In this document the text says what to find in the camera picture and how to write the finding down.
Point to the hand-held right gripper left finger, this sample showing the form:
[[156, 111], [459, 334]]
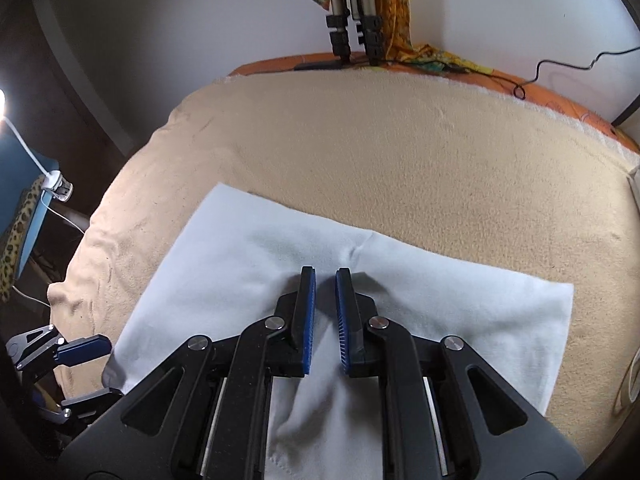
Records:
[[307, 320]]

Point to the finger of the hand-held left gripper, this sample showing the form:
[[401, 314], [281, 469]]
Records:
[[92, 400], [82, 351]]

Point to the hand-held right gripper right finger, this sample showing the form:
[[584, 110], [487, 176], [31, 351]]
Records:
[[344, 320]]

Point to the white t-shirt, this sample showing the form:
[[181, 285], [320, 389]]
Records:
[[225, 260]]

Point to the leopard print cloth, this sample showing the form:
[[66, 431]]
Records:
[[15, 240]]

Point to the white clip-on desk lamp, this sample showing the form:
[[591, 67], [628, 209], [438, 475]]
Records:
[[56, 185]]

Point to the beige blanket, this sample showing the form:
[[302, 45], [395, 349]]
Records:
[[400, 160]]

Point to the folded silver tripod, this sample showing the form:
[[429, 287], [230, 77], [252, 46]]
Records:
[[372, 35]]

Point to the orange scarf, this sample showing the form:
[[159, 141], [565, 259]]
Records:
[[400, 10]]

